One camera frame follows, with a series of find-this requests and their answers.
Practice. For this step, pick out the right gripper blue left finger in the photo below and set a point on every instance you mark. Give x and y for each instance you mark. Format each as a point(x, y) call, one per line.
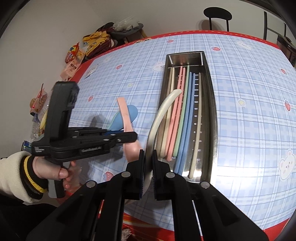
point(140, 174)

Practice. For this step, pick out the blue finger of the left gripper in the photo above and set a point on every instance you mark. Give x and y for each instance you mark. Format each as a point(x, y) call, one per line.
point(113, 132)
point(121, 138)

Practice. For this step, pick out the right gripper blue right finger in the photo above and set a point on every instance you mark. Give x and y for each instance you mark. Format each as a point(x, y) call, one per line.
point(156, 175)

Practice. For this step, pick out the beige spoon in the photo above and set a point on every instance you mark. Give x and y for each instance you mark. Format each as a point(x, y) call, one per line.
point(168, 101)

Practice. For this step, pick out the pink spoon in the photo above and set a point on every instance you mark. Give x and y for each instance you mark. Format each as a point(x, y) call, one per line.
point(132, 148)

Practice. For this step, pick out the blue chopstick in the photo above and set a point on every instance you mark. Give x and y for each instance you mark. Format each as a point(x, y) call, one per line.
point(187, 140)
point(184, 132)

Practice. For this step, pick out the green spoon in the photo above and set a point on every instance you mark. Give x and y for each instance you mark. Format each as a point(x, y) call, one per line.
point(111, 123)

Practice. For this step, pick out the person's left forearm sleeve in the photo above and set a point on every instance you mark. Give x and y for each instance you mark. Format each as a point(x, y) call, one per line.
point(19, 180)

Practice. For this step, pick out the person's left hand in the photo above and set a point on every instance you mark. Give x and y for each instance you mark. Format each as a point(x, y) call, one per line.
point(47, 170)

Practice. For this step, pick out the steel utensil tray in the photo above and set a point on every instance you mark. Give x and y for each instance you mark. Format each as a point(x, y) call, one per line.
point(208, 136)

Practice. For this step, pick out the red nut snack bag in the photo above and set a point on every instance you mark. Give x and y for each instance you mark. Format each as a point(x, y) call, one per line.
point(36, 104)

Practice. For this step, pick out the pink snack bag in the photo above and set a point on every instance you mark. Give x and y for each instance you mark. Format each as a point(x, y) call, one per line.
point(72, 66)

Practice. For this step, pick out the orange snack bag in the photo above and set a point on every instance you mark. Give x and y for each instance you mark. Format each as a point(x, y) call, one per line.
point(73, 52)

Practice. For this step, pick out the yellow snack bags pile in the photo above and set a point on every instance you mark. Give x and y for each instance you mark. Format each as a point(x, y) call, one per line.
point(97, 43)

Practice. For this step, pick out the wooden stool with bags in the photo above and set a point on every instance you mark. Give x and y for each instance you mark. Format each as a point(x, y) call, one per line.
point(124, 31)

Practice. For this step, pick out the blue plaid table mat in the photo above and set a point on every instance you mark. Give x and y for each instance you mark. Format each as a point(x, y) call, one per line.
point(218, 109)

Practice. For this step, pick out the black round stool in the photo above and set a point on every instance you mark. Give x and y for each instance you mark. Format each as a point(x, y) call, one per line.
point(217, 13)

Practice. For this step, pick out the black metal rack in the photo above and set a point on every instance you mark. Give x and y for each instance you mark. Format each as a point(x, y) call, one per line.
point(273, 24)

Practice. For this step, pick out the brown rice cooker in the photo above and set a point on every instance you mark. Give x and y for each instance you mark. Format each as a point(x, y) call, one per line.
point(287, 48)

